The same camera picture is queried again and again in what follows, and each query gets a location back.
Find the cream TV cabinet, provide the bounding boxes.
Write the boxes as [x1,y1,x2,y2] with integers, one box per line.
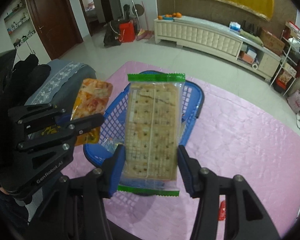
[154,16,281,81]

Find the small red snack packet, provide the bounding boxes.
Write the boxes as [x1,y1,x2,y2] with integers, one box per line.
[218,200,226,221]

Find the pink quilted mat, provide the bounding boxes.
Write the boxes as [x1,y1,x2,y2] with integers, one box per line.
[59,60,300,240]

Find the black bag on floor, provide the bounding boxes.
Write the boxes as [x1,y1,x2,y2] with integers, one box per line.
[103,19,123,48]

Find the cardboard box on cabinet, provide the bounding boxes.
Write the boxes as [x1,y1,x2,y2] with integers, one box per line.
[259,28,285,56]

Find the red shopping bag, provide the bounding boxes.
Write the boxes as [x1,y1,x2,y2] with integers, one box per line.
[119,21,135,43]

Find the blue plastic basket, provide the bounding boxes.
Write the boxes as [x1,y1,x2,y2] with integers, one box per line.
[83,72,204,167]

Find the grey armchair with lace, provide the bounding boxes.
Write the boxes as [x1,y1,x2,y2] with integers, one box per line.
[25,59,96,114]

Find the dark wooden door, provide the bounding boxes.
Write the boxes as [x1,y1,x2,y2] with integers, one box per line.
[26,0,83,60]

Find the orange snack bag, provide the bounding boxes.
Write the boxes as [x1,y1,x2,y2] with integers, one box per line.
[70,77,114,147]

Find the white metal shelf rack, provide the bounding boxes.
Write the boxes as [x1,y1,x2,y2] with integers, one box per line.
[270,21,300,96]

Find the tissue box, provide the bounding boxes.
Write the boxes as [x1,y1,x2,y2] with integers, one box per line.
[229,22,241,33]

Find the pink gift bag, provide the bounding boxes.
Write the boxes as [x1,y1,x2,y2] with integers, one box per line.
[287,90,300,113]

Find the oranges on cabinet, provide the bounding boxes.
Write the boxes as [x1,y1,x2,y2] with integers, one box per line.
[158,12,183,21]

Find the clear cracker pack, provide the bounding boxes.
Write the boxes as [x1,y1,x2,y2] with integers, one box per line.
[118,73,185,197]

